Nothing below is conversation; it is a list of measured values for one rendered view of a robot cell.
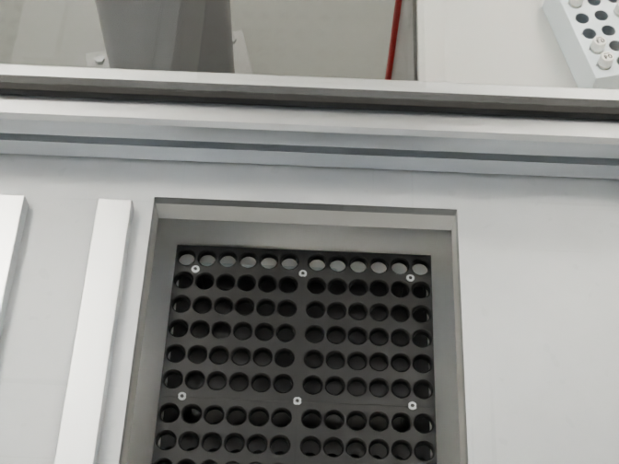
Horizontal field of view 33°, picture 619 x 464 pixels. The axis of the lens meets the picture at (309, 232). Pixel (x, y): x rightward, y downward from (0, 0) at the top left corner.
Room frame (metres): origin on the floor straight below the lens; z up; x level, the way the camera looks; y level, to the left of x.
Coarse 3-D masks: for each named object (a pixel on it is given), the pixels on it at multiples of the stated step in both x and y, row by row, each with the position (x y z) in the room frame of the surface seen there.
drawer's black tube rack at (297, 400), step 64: (192, 320) 0.30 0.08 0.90; (256, 320) 0.30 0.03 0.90; (320, 320) 0.30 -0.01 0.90; (384, 320) 0.30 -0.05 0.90; (192, 384) 0.26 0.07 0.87; (256, 384) 0.27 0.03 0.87; (320, 384) 0.27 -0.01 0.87; (384, 384) 0.26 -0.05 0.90; (192, 448) 0.22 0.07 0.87; (256, 448) 0.22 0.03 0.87; (320, 448) 0.21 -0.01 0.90; (384, 448) 0.22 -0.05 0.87
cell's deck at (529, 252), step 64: (0, 192) 0.36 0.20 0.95; (64, 192) 0.36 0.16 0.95; (128, 192) 0.37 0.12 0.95; (192, 192) 0.37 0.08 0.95; (256, 192) 0.37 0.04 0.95; (320, 192) 0.37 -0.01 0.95; (384, 192) 0.38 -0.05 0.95; (448, 192) 0.38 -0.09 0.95; (512, 192) 0.38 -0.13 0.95; (576, 192) 0.38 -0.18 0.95; (64, 256) 0.32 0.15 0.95; (128, 256) 0.32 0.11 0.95; (512, 256) 0.33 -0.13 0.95; (576, 256) 0.33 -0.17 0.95; (64, 320) 0.27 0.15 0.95; (128, 320) 0.27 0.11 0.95; (512, 320) 0.28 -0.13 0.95; (576, 320) 0.29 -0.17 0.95; (0, 384) 0.23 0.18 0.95; (64, 384) 0.23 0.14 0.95; (128, 384) 0.23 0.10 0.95; (512, 384) 0.24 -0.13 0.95; (576, 384) 0.24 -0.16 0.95; (0, 448) 0.19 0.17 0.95; (128, 448) 0.20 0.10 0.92; (512, 448) 0.20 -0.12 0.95; (576, 448) 0.20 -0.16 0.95
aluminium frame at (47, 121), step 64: (0, 128) 0.39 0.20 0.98; (64, 128) 0.39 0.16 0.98; (128, 128) 0.39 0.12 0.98; (192, 128) 0.39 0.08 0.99; (256, 128) 0.39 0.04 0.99; (320, 128) 0.39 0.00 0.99; (384, 128) 0.40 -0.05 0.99; (448, 128) 0.40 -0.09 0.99; (512, 128) 0.40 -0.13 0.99; (576, 128) 0.40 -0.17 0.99
